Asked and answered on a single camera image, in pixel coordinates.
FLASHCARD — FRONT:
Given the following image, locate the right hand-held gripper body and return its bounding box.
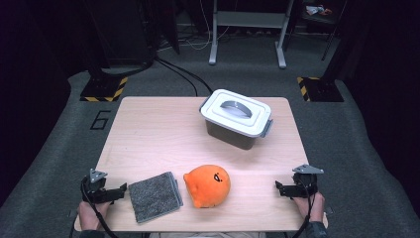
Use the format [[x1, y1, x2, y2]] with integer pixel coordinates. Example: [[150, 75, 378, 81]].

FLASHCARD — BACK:
[[291, 164, 325, 198]]

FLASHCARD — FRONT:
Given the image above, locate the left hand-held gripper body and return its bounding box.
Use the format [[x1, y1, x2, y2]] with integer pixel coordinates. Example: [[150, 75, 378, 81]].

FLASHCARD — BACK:
[[81, 168, 112, 204]]

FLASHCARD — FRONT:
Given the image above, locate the grey fluffy cloth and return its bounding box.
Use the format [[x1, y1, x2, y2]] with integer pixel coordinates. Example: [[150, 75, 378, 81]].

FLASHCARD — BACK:
[[128, 171, 184, 224]]

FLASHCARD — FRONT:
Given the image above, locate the grey transparent storage box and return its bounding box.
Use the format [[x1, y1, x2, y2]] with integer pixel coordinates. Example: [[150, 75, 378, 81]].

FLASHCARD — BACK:
[[199, 97, 274, 151]]

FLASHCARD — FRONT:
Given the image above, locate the orange plush toy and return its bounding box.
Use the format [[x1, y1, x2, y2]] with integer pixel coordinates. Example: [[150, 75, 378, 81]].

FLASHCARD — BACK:
[[182, 164, 232, 209]]

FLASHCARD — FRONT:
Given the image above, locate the person's left hand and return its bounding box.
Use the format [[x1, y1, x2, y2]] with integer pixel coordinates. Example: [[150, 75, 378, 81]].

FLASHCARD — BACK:
[[77, 200, 112, 231]]

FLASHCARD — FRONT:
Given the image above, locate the person's right hand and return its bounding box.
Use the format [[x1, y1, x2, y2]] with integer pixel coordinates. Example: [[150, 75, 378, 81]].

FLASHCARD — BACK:
[[293, 192, 326, 223]]

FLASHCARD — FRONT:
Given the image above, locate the black tripod stand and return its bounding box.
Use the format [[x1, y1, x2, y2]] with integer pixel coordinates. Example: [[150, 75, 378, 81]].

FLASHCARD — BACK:
[[321, 0, 348, 62]]

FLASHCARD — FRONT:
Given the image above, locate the dark cabinet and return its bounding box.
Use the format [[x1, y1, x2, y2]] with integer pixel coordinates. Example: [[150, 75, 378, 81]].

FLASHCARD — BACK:
[[83, 0, 157, 67]]

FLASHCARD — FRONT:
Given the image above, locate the colourful small item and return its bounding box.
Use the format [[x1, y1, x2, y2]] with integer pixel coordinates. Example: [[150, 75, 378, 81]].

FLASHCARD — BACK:
[[305, 4, 333, 17]]

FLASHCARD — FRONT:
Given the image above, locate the left hand-held gripper black cable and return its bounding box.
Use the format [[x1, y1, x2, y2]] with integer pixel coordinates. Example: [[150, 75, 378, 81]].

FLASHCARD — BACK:
[[80, 177, 118, 238]]

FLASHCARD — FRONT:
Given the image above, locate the hand-held gripper black cable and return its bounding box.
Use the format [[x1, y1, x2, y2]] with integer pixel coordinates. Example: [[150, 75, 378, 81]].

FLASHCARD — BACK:
[[291, 179, 315, 238], [80, 177, 118, 238]]

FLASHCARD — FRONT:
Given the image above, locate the right hand-held gripper black cable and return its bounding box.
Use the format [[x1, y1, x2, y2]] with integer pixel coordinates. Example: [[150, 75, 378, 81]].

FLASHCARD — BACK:
[[291, 179, 315, 238]]

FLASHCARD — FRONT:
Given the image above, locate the black yellow striped base plate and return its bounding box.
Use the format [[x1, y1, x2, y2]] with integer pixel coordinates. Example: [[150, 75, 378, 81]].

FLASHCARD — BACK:
[[79, 76, 129, 103], [296, 76, 345, 103]]

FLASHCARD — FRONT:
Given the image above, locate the black floor cable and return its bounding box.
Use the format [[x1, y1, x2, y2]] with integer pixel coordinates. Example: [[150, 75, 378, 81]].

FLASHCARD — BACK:
[[157, 60, 199, 97], [155, 57, 215, 94]]

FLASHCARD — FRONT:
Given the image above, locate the white metal desk frame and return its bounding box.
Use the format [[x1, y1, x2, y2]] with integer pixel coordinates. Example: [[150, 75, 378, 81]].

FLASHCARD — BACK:
[[208, 0, 295, 69]]

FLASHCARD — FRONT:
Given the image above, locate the white cable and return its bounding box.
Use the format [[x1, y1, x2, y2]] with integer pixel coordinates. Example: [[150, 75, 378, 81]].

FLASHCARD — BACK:
[[184, 0, 231, 52]]

